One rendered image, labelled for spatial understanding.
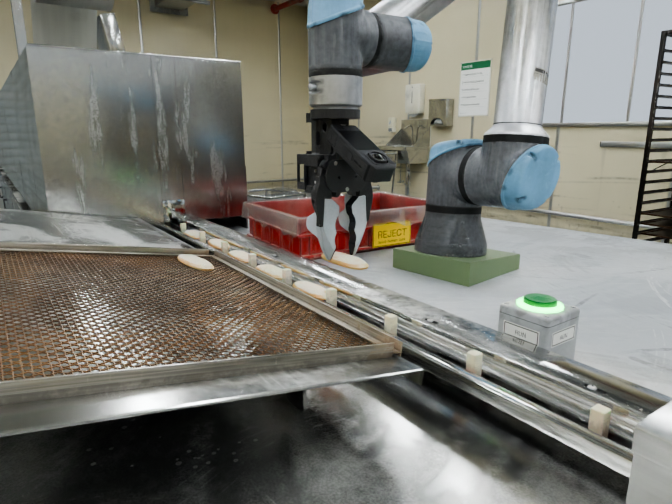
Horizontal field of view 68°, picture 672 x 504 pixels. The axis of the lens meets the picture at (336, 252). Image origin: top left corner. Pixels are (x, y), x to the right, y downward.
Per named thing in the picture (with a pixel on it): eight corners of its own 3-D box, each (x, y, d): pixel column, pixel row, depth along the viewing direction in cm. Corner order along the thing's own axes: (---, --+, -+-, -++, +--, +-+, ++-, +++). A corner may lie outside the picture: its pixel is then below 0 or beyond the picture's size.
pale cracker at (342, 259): (375, 267, 71) (375, 259, 70) (354, 271, 68) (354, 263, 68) (335, 253, 78) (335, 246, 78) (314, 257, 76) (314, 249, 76)
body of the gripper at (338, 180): (337, 190, 79) (337, 111, 76) (370, 195, 72) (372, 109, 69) (295, 193, 75) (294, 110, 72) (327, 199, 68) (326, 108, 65)
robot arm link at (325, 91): (373, 77, 68) (324, 72, 64) (373, 111, 69) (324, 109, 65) (342, 81, 74) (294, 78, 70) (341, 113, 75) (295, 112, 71)
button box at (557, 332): (577, 389, 64) (587, 307, 61) (541, 408, 59) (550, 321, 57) (521, 365, 70) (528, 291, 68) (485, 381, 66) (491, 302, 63)
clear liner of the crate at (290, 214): (455, 238, 135) (457, 202, 133) (296, 262, 110) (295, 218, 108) (381, 220, 163) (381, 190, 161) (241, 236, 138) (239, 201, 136)
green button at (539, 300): (562, 311, 62) (564, 298, 62) (544, 317, 60) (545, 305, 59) (534, 302, 65) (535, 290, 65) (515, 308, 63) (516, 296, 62)
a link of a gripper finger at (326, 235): (313, 253, 77) (320, 194, 75) (335, 261, 72) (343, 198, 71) (296, 253, 75) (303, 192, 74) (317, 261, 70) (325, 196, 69)
